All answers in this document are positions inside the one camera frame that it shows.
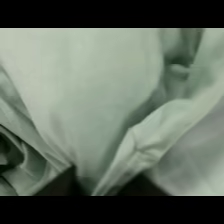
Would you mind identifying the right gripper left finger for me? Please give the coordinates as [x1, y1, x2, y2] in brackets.
[34, 165, 88, 196]

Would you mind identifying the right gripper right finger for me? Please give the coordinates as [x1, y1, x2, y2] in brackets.
[114, 172, 170, 196]

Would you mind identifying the pale green shirt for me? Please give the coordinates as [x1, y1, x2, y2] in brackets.
[0, 28, 224, 196]

